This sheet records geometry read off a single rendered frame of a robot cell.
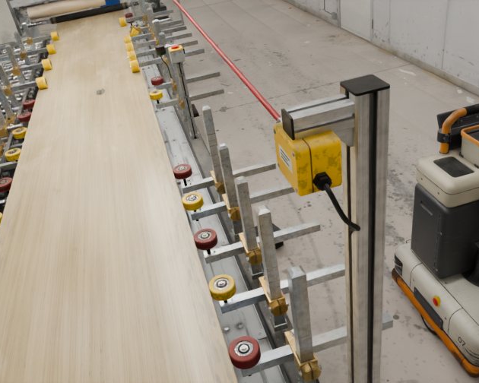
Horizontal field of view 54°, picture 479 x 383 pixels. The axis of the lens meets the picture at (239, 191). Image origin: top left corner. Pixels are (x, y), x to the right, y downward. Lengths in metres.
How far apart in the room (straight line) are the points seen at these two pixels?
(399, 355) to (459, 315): 0.36
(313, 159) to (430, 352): 1.99
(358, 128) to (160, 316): 1.01
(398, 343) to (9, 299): 1.68
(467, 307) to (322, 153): 1.81
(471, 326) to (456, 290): 0.19
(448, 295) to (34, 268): 1.67
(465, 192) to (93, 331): 1.45
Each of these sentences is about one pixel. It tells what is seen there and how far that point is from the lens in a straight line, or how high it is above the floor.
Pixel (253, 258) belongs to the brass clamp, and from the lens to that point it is 1.63.
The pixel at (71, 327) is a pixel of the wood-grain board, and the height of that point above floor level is 0.90.
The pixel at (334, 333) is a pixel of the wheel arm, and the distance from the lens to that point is 1.36.
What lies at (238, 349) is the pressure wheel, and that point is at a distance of 1.27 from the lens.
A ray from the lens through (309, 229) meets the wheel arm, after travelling 1.73.
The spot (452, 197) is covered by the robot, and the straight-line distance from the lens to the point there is 2.02.
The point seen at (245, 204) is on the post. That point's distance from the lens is 1.53.
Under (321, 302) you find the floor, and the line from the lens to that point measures 2.59.
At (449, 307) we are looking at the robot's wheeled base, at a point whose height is 0.27.
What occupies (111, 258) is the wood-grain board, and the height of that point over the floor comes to 0.90.
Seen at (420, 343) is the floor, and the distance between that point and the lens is 2.45.
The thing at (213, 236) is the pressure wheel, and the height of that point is 0.91.
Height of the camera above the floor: 1.90
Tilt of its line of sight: 33 degrees down
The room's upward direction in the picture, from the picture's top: 10 degrees counter-clockwise
